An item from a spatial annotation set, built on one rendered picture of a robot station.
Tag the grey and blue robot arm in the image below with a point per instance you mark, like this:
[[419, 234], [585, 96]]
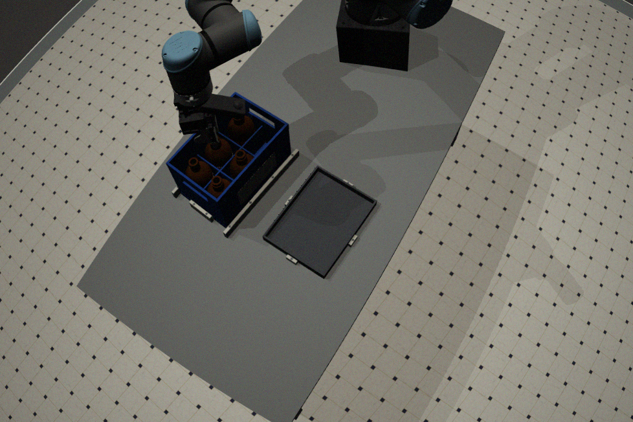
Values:
[[188, 56]]

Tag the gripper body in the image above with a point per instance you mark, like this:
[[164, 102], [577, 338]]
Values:
[[191, 120]]

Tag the brown glass bottle with white label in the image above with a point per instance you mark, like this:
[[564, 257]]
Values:
[[199, 171]]

